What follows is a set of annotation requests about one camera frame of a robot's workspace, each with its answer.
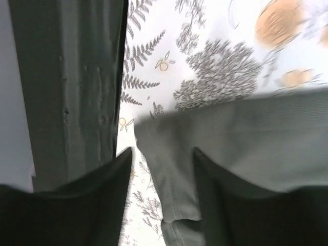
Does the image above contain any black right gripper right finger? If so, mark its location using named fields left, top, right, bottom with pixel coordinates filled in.
left=193, top=148, right=327, bottom=246

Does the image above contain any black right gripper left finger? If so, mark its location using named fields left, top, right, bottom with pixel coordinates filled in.
left=1, top=148, right=133, bottom=246

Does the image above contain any dark grey t shirt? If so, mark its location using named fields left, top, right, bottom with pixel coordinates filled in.
left=9, top=1, right=327, bottom=245

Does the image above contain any floral table mat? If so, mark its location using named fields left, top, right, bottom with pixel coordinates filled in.
left=118, top=1, right=327, bottom=245

